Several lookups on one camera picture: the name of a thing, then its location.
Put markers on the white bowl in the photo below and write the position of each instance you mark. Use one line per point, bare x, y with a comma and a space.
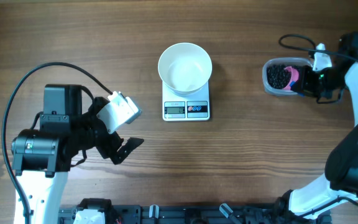
185, 68

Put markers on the pink scoop blue handle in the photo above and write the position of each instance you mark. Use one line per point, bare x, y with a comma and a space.
294, 77

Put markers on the black beans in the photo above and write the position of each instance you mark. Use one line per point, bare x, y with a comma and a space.
277, 77

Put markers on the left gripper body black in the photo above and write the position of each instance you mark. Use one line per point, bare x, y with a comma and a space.
96, 133

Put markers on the clear plastic container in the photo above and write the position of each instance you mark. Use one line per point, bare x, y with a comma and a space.
287, 61

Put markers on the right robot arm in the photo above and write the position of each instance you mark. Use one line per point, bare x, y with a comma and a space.
339, 182

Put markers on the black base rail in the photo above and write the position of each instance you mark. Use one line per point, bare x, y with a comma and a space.
97, 210

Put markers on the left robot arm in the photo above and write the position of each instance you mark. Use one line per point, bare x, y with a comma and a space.
42, 157

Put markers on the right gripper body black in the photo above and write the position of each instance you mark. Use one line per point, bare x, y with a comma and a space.
313, 82

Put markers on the white digital kitchen scale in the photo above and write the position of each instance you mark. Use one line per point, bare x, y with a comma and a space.
192, 107

